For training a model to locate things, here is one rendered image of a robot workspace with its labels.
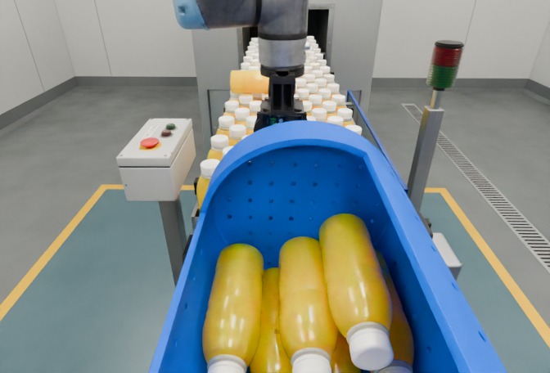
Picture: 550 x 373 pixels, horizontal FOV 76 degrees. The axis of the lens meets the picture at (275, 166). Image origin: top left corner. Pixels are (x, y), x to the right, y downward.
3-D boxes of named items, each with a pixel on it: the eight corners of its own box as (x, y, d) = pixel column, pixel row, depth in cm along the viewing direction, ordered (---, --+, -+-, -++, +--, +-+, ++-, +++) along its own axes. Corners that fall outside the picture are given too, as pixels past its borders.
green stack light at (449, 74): (431, 87, 84) (436, 67, 81) (421, 80, 89) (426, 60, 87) (458, 87, 84) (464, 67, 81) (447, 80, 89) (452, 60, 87)
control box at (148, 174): (126, 201, 71) (114, 155, 66) (156, 155, 88) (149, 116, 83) (176, 201, 71) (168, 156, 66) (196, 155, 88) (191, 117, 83)
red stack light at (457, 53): (436, 66, 81) (439, 49, 79) (426, 60, 87) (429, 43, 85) (464, 66, 81) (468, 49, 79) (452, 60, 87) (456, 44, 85)
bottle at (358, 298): (350, 202, 46) (383, 310, 31) (376, 234, 48) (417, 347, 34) (308, 226, 48) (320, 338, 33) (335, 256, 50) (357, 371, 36)
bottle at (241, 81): (229, 84, 101) (286, 84, 100) (230, 65, 103) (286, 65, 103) (232, 97, 107) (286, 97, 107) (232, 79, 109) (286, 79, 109)
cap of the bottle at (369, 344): (376, 322, 33) (381, 340, 31) (396, 343, 34) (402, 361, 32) (340, 338, 34) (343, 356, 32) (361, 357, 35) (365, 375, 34)
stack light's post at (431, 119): (370, 370, 141) (429, 110, 88) (368, 361, 145) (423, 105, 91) (380, 370, 141) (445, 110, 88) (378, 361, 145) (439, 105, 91)
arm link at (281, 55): (259, 33, 58) (308, 33, 58) (259, 61, 60) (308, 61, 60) (256, 41, 51) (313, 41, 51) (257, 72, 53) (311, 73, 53)
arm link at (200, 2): (167, -74, 41) (257, -70, 44) (169, -3, 51) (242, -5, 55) (180, -17, 39) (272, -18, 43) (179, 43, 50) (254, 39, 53)
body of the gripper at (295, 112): (259, 146, 58) (256, 73, 52) (260, 126, 65) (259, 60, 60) (304, 146, 58) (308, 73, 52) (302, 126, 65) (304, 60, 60)
